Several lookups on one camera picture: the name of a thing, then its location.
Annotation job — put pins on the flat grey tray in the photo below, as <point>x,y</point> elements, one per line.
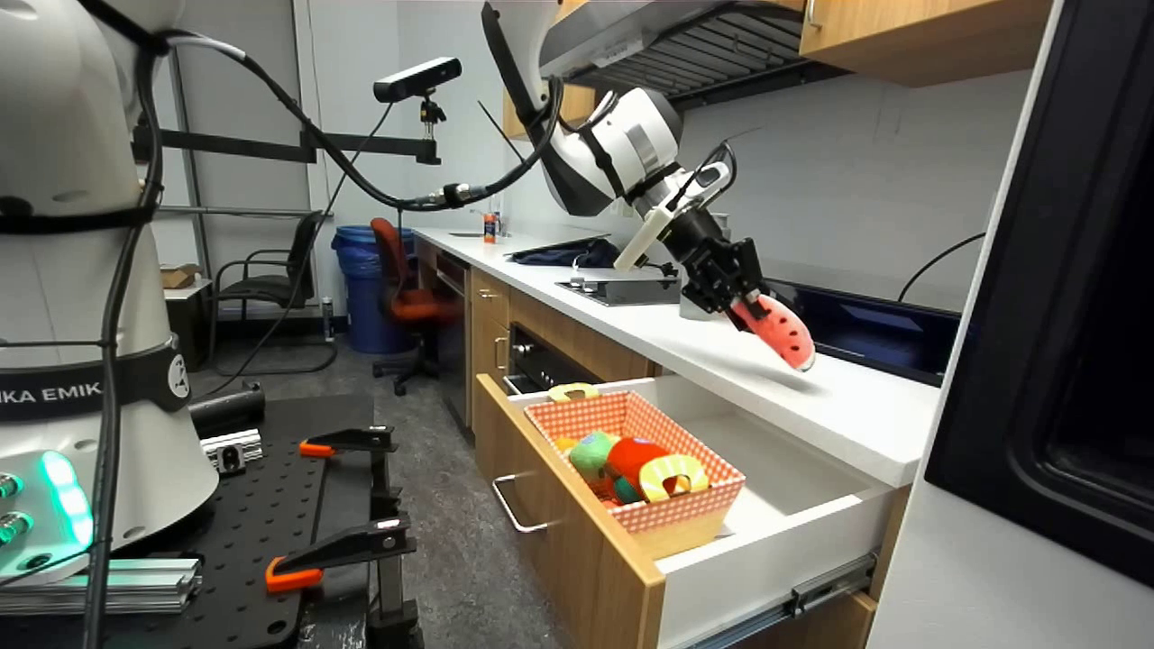
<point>620,289</point>

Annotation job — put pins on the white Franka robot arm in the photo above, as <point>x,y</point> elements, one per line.
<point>75,121</point>

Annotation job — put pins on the glossy black wall oven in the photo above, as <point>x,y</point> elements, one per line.
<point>1060,301</point>

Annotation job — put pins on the small red container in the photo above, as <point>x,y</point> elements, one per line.
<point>493,225</point>

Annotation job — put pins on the steel range hood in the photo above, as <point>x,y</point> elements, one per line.
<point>734,57</point>

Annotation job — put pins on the black perforated mounting table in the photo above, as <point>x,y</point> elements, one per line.
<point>238,527</point>

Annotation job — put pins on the wooden base cabinets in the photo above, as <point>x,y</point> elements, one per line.
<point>487,349</point>

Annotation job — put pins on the wooden front white drawer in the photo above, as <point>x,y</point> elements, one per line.
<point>563,553</point>

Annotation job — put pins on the watermelon slice plush toy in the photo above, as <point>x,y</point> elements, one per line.
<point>779,338</point>

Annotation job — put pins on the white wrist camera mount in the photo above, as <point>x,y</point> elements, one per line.
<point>705,183</point>

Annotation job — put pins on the aluminium extrusion bar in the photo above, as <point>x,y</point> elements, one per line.
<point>119,586</point>

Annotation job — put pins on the red office chair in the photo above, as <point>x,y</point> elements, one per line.
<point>391,258</point>

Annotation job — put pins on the wooden upper cabinet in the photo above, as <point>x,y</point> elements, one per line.
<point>914,32</point>
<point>580,106</point>

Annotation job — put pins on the black camera boom stand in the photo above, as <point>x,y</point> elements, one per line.
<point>238,146</point>

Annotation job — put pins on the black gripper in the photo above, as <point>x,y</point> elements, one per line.
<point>717,261</point>

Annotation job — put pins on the green plush toy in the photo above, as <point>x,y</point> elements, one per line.
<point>591,456</point>

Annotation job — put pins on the black stereo camera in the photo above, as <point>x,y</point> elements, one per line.
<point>415,78</point>

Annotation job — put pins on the black metal chair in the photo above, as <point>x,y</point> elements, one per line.
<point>300,248</point>

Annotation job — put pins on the orange patterned basket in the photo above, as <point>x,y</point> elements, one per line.
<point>672,524</point>

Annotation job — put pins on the small white device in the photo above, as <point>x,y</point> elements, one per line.
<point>236,451</point>

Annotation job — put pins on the grey metal pole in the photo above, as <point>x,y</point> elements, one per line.
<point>189,191</point>

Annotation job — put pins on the dark blue cloth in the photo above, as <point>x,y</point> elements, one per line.
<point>563,254</point>

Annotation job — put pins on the small black device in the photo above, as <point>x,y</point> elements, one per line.
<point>230,414</point>

